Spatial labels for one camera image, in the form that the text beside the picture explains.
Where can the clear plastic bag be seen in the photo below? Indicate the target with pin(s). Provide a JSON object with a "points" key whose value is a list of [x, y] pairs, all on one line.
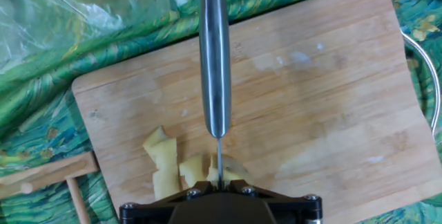
{"points": [[52, 20]]}

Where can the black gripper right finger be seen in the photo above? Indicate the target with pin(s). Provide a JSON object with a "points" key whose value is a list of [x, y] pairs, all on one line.
{"points": [[297, 210]]}

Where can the wooden cutting board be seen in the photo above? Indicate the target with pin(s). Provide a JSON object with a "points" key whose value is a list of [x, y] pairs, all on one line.
{"points": [[310, 113]]}

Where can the steel cleaver knife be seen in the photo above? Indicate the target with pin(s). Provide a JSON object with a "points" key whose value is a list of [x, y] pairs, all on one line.
{"points": [[214, 61]]}

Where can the thin yellow potato slice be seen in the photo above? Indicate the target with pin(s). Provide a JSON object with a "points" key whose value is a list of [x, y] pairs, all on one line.
{"points": [[191, 170], [153, 141], [166, 172]]}

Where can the wooden peg rack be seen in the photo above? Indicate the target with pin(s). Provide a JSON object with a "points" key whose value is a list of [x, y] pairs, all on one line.
{"points": [[45, 175]]}

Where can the painted landscape tablecloth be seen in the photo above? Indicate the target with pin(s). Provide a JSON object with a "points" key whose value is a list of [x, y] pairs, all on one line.
{"points": [[34, 130]]}

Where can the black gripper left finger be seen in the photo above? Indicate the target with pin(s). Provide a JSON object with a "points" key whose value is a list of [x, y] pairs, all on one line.
{"points": [[152, 210]]}

